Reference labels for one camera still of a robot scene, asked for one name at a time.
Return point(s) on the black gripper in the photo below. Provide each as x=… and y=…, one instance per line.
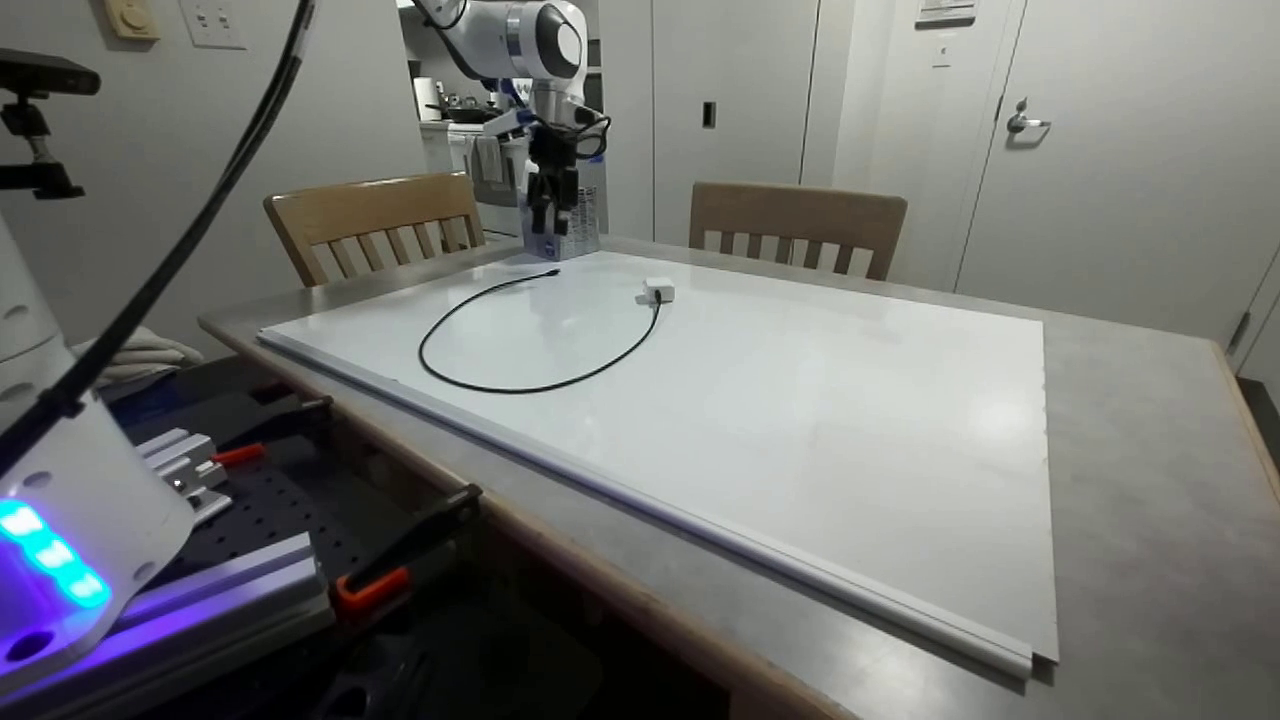
x=554, y=183

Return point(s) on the black charger cable white plug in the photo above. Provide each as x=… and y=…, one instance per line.
x=652, y=296

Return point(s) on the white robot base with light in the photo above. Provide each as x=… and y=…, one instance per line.
x=83, y=518

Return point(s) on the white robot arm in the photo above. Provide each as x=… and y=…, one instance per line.
x=537, y=59

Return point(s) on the light wooden chair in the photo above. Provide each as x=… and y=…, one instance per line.
x=394, y=221

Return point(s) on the wooden chair near tissue box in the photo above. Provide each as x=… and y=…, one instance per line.
x=796, y=224

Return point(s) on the large white board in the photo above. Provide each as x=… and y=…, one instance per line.
x=889, y=453

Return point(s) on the orange black clamp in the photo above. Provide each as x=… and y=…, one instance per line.
x=403, y=566

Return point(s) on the white wall switch plate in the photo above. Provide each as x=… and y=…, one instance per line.
x=215, y=26

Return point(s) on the aluminium rail frame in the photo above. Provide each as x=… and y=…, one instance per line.
x=244, y=581

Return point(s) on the silver door handle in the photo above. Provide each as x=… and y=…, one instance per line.
x=1027, y=128

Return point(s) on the black camera on stand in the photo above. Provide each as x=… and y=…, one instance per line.
x=33, y=76

